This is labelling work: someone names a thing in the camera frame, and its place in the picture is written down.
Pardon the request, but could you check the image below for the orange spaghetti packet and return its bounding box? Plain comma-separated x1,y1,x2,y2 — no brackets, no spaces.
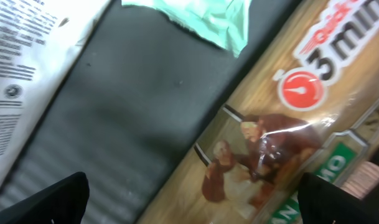
139,0,379,223

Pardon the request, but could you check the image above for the grey plastic shopping basket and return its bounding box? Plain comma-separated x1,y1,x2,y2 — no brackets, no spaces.
0,1,304,223

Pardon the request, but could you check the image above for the teal wet wipes pack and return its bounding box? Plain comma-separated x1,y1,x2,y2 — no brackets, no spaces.
121,0,251,57

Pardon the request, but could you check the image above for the white leaf-print pack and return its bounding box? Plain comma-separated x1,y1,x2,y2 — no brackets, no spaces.
0,0,110,188

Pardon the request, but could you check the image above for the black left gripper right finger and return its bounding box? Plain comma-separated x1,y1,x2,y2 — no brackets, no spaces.
297,173,379,224

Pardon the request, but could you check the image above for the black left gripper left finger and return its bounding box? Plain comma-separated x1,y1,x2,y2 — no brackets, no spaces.
0,172,90,224

